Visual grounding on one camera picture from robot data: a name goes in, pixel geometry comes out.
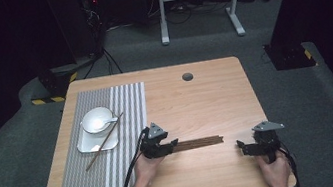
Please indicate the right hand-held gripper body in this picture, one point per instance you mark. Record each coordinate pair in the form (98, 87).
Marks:
(268, 139)

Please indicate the white spoon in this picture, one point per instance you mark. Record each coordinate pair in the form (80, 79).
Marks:
(109, 120)

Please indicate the white square plate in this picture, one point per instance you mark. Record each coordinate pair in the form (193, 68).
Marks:
(90, 144)

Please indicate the person's left hand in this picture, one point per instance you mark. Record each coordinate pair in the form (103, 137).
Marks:
(146, 171)

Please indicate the grey striped placemat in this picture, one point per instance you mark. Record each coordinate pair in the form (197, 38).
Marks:
(130, 112)

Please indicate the brown wooden chopstick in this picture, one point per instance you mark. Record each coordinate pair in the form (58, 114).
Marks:
(104, 142)
(195, 140)

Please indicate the white bowl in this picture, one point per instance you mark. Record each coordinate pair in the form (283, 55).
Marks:
(96, 120)

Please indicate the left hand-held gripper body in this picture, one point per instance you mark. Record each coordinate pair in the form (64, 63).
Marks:
(152, 143)

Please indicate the pile of brown chopsticks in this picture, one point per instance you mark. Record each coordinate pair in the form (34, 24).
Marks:
(199, 144)

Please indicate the person's right hand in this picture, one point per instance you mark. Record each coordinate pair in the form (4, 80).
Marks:
(276, 174)

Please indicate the dark equipment rack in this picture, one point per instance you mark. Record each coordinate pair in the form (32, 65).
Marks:
(91, 17)

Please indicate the black stand base hazard tape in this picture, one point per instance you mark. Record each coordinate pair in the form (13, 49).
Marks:
(290, 55)
(54, 82)

